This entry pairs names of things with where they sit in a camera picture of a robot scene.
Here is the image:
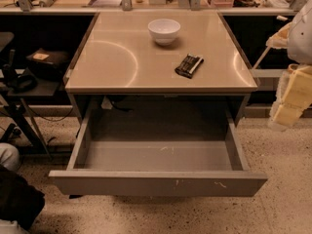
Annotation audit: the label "white ceramic bowl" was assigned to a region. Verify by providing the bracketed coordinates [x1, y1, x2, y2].
[148, 19, 180, 46]

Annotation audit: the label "black box with label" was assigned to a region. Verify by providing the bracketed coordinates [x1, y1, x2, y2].
[26, 48, 70, 81]

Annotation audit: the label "black side stand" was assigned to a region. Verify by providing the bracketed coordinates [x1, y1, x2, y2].
[0, 31, 62, 158]

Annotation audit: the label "person's dark clothed leg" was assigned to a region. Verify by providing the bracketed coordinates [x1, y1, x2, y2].
[0, 142, 46, 234]

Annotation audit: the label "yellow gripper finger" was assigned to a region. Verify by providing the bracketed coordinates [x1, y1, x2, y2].
[266, 23, 291, 49]
[268, 64, 312, 131]

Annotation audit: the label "grey drawer cabinet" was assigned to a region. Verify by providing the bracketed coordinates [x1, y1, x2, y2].
[65, 10, 257, 120]

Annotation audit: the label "grey open top drawer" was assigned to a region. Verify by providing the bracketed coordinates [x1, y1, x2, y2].
[50, 101, 267, 197]

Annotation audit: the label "black headphones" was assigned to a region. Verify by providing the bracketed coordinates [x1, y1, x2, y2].
[2, 64, 37, 93]

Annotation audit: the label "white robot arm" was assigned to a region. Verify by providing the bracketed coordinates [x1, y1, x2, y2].
[266, 0, 312, 132]

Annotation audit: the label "white handled stick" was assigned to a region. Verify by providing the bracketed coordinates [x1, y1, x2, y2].
[253, 16, 290, 69]

